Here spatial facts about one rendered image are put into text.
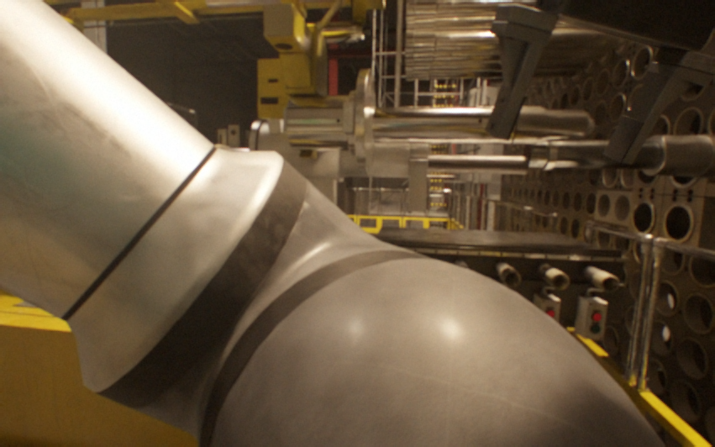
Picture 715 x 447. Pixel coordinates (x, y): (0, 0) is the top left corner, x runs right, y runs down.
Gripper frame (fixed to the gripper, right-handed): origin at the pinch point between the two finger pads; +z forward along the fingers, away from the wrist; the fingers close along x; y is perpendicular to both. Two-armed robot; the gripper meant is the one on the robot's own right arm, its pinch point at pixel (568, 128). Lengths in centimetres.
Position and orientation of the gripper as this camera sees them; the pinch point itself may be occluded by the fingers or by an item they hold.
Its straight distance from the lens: 40.0
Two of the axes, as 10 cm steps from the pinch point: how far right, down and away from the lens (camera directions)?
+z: -1.9, 8.5, 4.9
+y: 0.7, 5.1, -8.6
